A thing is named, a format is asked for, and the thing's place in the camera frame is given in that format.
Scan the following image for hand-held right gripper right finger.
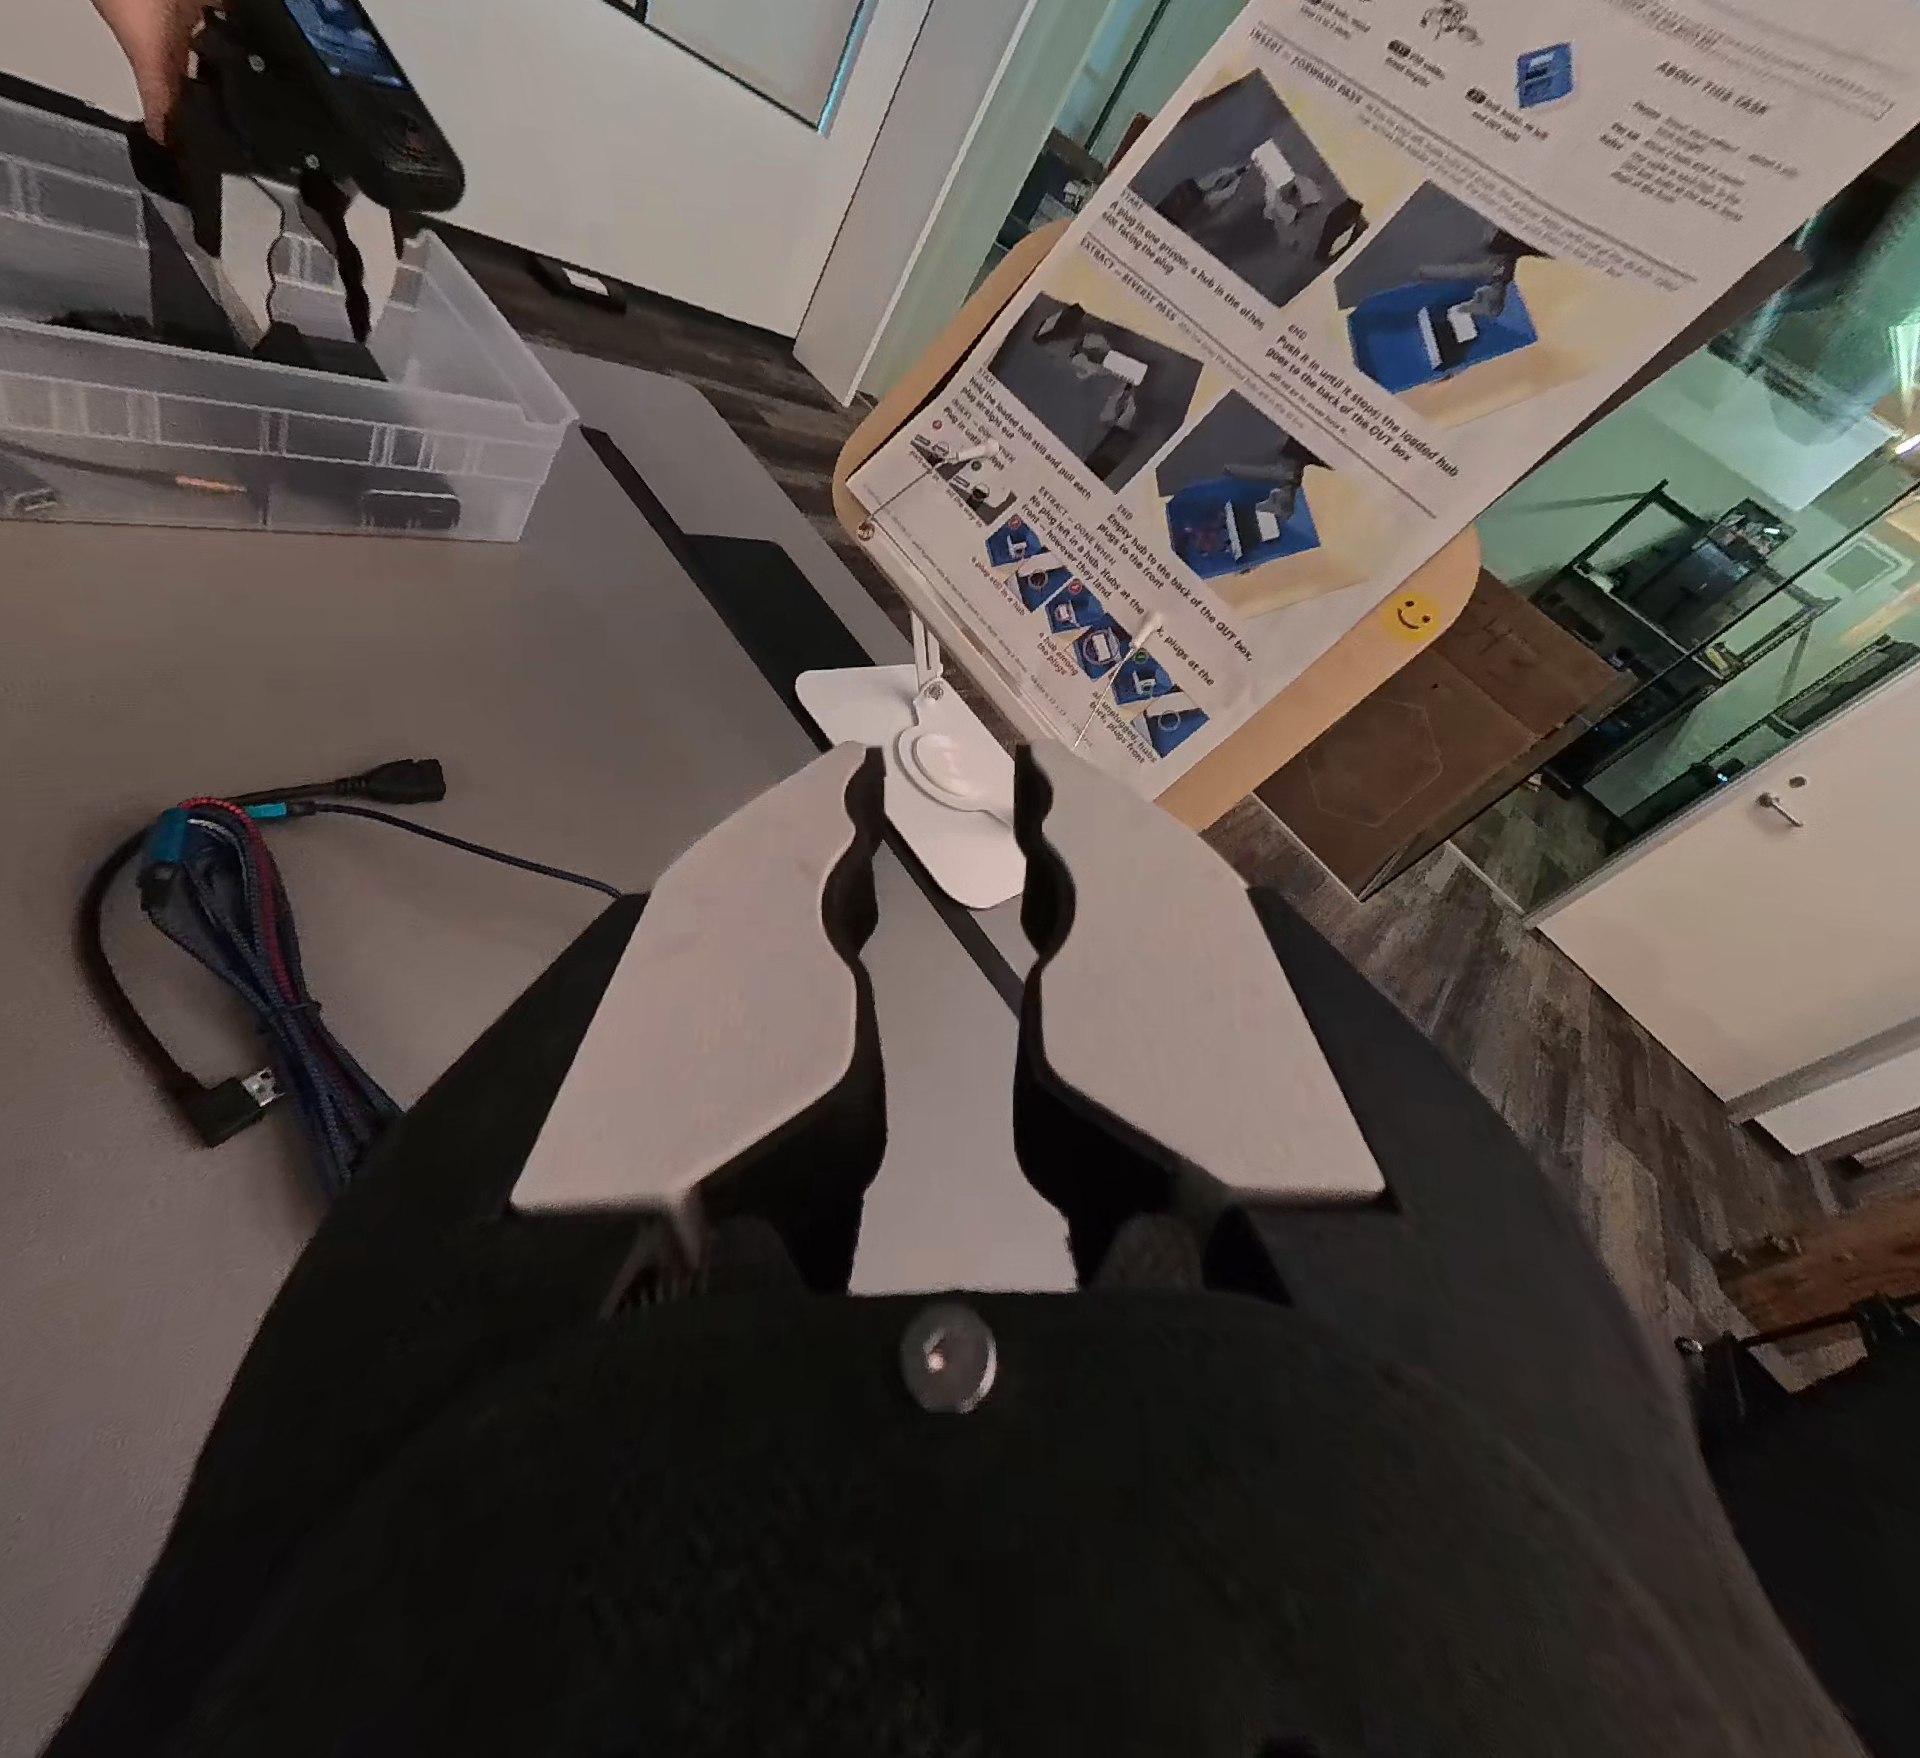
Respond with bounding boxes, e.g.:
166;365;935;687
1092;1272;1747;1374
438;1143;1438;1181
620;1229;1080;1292
1013;742;1389;1272

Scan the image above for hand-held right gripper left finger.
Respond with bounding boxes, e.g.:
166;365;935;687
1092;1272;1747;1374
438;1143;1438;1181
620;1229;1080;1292
509;742;889;1272

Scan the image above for clear plastic bin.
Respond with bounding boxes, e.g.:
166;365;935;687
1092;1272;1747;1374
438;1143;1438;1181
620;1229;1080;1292
0;87;584;549

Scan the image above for black braided usb cable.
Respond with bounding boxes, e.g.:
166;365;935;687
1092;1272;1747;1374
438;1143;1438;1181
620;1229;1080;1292
81;757;451;1149

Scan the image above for white stand base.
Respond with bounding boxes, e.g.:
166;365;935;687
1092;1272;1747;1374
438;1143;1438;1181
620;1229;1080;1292
797;620;1042;913

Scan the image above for brown cardboard box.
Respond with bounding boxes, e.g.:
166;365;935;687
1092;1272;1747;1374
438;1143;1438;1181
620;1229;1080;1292
1258;573;1640;903

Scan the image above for black metal shelf rack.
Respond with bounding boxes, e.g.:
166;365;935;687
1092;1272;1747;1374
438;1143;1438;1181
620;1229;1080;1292
1543;479;1850;802

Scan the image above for printed instruction sheet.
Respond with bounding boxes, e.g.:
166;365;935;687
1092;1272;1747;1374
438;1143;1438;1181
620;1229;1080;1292
846;0;1920;800

